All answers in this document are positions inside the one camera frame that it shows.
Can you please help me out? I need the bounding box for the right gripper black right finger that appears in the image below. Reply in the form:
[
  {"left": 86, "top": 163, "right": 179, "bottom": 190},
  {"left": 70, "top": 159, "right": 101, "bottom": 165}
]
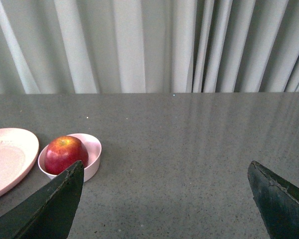
[{"left": 248, "top": 161, "right": 299, "bottom": 239}]

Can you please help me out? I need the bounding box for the white pleated curtain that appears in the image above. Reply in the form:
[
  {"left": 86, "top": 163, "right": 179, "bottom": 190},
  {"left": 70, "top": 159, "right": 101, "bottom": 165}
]
[{"left": 0, "top": 0, "right": 299, "bottom": 94}]

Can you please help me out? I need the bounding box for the red apple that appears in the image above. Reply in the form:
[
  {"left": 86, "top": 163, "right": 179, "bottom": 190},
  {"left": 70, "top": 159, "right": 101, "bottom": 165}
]
[{"left": 44, "top": 135, "right": 89, "bottom": 175}]

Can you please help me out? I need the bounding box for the pink plate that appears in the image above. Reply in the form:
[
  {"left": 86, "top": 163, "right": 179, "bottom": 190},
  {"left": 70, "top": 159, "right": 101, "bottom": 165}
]
[{"left": 0, "top": 128, "right": 39, "bottom": 196}]

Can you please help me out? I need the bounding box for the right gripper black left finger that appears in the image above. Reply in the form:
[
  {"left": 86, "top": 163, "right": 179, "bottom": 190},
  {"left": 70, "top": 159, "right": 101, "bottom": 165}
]
[{"left": 0, "top": 161, "right": 84, "bottom": 239}]

